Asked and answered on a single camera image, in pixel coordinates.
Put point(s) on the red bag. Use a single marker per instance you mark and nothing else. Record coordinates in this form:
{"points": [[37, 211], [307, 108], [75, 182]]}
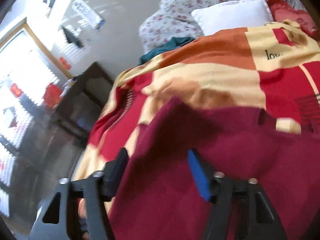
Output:
{"points": [[52, 96]]}

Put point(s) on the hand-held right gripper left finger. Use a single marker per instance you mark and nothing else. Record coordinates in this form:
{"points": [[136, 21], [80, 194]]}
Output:
{"points": [[116, 172]]}

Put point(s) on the dark wooden side table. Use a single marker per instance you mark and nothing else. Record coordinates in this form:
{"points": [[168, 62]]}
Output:
{"points": [[77, 105]]}

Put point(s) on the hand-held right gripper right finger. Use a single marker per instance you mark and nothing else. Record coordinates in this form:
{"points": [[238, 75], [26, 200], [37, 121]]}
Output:
{"points": [[198, 175]]}

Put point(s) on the white pillow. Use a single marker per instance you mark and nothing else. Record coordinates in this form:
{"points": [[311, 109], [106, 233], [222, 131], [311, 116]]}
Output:
{"points": [[232, 15]]}

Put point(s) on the floral quilt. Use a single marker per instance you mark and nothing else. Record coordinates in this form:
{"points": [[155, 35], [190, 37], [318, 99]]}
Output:
{"points": [[200, 5]]}

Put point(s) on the maroon fleece garment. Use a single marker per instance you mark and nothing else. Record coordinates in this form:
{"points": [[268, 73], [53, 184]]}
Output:
{"points": [[205, 170]]}

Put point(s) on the window with wooden frame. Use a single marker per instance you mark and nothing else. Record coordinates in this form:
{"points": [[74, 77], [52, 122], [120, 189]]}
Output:
{"points": [[25, 80]]}

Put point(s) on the teal cloth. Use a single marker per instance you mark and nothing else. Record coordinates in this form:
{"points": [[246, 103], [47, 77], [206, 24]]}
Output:
{"points": [[166, 48]]}

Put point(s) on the wall calendar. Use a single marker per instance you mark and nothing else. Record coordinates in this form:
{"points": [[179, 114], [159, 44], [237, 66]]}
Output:
{"points": [[87, 13]]}

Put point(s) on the red ruffled pillow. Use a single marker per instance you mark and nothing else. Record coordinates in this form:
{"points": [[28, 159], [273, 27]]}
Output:
{"points": [[292, 12]]}

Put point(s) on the orange red cream printed blanket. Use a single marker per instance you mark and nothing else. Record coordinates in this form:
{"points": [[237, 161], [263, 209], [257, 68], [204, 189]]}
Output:
{"points": [[212, 72]]}

